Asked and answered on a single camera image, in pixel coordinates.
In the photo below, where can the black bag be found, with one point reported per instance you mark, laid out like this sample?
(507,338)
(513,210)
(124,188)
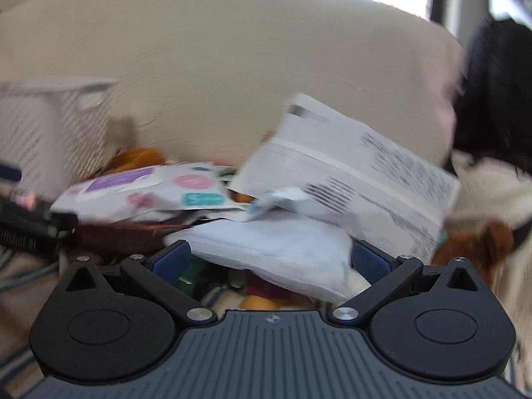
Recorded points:
(493,110)

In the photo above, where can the white soft pad pack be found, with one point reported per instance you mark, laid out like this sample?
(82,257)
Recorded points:
(300,254)

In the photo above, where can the white printed plastic package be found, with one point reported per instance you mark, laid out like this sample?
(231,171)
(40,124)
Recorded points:
(325,165)

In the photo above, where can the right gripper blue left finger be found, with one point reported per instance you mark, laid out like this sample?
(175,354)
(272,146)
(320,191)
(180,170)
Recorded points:
(154,278)

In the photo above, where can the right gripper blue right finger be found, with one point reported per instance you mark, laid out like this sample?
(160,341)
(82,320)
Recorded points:
(389,278)

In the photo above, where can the large cream embossed cushion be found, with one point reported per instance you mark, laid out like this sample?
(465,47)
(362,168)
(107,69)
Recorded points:
(211,79)

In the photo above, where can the brown white plush toy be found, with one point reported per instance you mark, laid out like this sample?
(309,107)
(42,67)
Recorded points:
(491,224)

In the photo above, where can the wet wipes pack purple lid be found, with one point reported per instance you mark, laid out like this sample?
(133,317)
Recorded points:
(149,193)

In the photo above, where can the white perforated plastic basket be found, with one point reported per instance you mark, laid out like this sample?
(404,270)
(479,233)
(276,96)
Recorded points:
(53,129)

